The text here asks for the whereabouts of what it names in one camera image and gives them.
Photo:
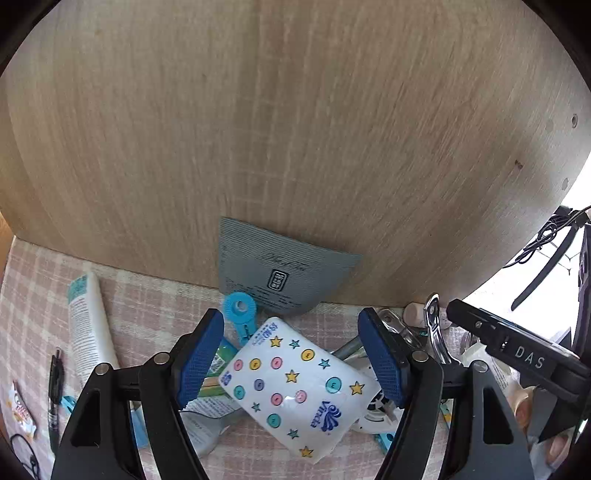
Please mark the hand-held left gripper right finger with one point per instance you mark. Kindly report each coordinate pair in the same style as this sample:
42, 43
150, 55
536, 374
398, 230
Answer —
383, 364

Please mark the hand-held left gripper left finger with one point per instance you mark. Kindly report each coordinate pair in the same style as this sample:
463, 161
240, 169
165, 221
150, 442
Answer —
199, 364

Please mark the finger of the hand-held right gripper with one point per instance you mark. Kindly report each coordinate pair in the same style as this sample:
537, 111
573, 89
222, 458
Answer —
471, 318

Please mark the blue tape dispenser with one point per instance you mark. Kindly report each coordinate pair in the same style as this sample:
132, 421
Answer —
238, 309

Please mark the button star print tissue packet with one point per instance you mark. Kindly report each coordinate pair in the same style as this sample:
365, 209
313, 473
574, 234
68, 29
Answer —
295, 387

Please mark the person's right hand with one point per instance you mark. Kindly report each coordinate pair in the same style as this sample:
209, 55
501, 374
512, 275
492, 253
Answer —
526, 410

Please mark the green label packet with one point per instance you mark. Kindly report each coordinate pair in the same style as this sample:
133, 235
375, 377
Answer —
217, 364

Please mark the metal nail clipper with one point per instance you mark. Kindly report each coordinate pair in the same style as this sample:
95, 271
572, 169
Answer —
434, 332

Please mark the wooden cork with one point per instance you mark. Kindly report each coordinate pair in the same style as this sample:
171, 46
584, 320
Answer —
415, 314

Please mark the pink checkered tablecloth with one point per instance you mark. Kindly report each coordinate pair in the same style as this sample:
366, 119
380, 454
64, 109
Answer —
147, 300

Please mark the blue sachet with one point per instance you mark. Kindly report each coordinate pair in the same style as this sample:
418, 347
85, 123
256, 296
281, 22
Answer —
138, 424

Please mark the black tripod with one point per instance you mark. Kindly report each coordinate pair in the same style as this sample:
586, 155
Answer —
545, 272

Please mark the white cream tube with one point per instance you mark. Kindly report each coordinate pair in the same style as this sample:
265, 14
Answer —
87, 323

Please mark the grey ribbed paper packet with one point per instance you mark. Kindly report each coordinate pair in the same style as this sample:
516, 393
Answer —
281, 267

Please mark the black pen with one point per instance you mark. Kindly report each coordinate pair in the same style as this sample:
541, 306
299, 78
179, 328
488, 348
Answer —
55, 392

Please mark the coffee sachet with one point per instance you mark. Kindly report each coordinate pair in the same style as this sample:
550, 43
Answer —
21, 410

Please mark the large wooden board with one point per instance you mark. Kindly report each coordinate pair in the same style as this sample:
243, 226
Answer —
286, 138

